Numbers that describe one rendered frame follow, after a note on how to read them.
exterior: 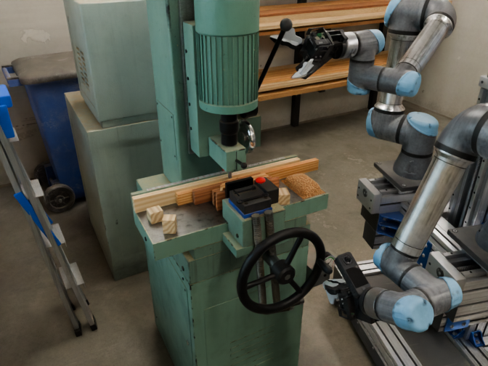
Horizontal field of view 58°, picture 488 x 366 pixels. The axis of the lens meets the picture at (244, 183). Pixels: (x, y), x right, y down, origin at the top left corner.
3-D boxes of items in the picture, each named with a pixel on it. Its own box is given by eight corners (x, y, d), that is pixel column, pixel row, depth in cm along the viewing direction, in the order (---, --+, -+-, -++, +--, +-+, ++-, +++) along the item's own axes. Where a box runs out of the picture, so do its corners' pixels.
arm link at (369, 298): (370, 295, 102) (397, 285, 106) (358, 291, 107) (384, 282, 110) (377, 326, 103) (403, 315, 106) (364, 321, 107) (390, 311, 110)
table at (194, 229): (164, 282, 117) (162, 264, 114) (133, 224, 140) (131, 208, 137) (346, 222, 141) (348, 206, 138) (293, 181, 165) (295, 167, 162)
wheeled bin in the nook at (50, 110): (45, 221, 290) (6, 75, 243) (33, 185, 331) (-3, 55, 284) (138, 195, 319) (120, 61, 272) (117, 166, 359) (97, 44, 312)
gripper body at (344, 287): (336, 316, 118) (365, 327, 107) (330, 284, 117) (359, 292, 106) (359, 307, 121) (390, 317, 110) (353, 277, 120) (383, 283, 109)
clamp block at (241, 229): (241, 248, 124) (241, 222, 120) (221, 224, 135) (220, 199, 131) (285, 234, 130) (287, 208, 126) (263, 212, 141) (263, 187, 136)
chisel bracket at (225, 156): (226, 177, 137) (226, 152, 133) (208, 159, 148) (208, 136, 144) (247, 172, 140) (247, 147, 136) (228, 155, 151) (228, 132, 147)
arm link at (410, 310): (441, 327, 96) (412, 340, 92) (404, 316, 106) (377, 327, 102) (434, 292, 96) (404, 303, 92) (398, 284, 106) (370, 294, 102)
